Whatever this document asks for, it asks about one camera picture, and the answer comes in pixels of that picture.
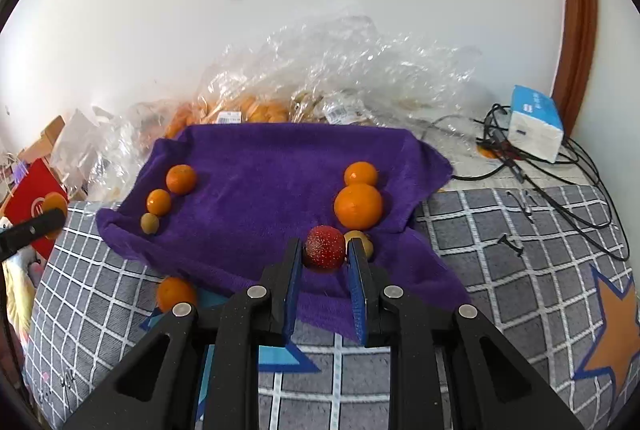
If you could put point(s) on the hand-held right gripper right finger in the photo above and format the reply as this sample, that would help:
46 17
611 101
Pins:
356 282

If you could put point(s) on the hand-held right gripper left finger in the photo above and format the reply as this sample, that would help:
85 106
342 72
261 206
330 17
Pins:
295 282

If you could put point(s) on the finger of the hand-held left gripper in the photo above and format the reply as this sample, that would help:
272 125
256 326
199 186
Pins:
30 234

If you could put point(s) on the medium tangerine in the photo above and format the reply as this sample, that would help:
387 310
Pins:
361 174
176 294
181 179
54 201

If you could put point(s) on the red strawberry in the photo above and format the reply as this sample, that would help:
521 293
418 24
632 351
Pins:
325 247

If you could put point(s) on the large orange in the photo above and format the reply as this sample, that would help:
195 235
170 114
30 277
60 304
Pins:
358 206

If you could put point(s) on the yellow fruit behind strawberry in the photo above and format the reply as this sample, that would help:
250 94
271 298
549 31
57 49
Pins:
364 244

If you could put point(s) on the red paper packet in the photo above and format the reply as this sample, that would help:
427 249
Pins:
30 190

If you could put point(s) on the purple towel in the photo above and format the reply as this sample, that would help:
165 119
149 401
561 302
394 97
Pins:
265 210

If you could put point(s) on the cardboard box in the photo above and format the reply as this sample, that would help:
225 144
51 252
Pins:
47 137

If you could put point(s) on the small yellow-green fruit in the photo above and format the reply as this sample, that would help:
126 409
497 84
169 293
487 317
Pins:
150 223

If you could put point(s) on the crumpled clear plastic bag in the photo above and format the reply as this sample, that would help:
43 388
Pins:
120 145

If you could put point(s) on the small tangerine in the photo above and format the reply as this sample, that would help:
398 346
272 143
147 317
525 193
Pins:
159 202

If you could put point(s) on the grey checkered bed sheet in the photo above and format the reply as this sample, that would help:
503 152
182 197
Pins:
525 270

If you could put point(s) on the clear bag of brown fruit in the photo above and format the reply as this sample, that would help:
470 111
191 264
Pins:
330 107

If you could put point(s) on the clear bag of tangerines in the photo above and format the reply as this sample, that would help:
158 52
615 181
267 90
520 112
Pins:
240 110

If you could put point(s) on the blue and white tissue box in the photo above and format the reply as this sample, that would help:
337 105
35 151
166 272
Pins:
535 122

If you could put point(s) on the brown wooden door frame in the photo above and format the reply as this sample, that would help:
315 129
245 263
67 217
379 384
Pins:
575 25

